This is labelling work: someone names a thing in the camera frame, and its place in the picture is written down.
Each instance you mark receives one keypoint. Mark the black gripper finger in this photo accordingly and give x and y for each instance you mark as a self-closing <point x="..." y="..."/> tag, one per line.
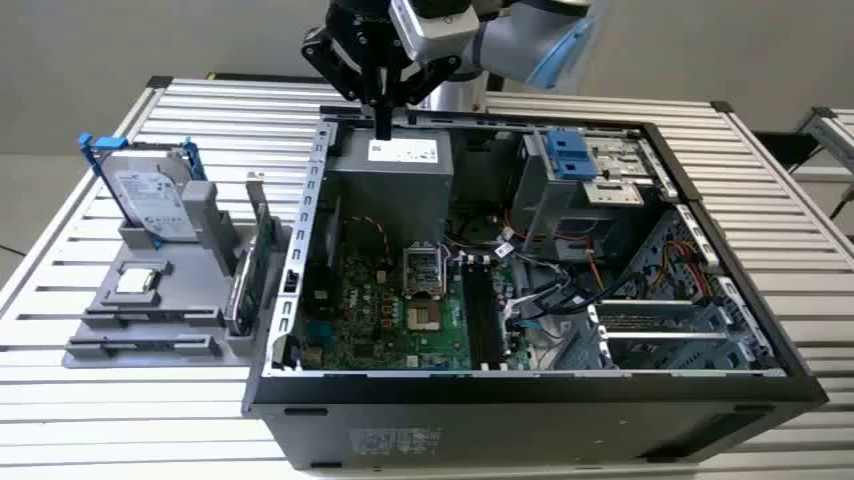
<point x="333" y="70"/>
<point x="429" y="80"/>

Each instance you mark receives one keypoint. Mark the black RAM stick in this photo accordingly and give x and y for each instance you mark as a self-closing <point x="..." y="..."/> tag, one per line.
<point x="146" y="344"/>
<point x="153" y="315"/>

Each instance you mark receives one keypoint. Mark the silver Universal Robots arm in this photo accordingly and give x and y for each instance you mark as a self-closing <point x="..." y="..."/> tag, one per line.
<point x="513" y="45"/>

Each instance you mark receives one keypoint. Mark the black RAM slot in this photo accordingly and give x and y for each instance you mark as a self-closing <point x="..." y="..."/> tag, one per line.
<point x="475" y="310"/>
<point x="489" y="310"/>

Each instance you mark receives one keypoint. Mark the grey power supply unit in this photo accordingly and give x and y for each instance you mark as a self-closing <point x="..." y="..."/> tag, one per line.
<point x="393" y="200"/>

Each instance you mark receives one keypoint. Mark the blue plastic drive latch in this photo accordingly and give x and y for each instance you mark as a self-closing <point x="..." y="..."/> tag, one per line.
<point x="567" y="155"/>

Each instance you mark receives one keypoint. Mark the grey metal disk bay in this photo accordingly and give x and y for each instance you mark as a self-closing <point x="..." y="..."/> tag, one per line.
<point x="560" y="210"/>

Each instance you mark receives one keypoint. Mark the hard disk in blue carrier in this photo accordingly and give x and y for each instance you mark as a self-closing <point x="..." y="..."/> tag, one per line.
<point x="142" y="200"/>

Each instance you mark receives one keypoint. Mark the green graphics card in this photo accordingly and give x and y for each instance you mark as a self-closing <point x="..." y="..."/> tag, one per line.
<point x="256" y="280"/>

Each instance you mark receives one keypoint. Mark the green motherboard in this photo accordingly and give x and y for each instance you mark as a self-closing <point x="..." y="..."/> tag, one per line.
<point x="360" y="300"/>

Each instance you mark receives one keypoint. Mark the CPU socket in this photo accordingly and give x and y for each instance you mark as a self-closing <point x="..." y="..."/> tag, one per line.
<point x="427" y="316"/>

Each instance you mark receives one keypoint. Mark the grey parts rack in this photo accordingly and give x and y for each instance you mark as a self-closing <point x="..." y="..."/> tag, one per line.
<point x="180" y="285"/>

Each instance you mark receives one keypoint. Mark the silver CPU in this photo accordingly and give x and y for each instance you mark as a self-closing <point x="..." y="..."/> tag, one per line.
<point x="136" y="281"/>

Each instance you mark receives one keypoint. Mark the aluminium slat side table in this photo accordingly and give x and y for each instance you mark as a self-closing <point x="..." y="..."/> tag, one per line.
<point x="834" y="135"/>

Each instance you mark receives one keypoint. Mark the black PC case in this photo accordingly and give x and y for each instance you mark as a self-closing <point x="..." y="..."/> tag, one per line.
<point x="467" y="430"/>

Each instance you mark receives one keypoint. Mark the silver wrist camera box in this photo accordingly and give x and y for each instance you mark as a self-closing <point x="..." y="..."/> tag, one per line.
<point x="433" y="30"/>

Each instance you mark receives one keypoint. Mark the silver expansion slot bracket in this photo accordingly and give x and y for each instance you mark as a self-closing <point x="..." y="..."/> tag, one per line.
<point x="640" y="303"/>
<point x="667" y="335"/>

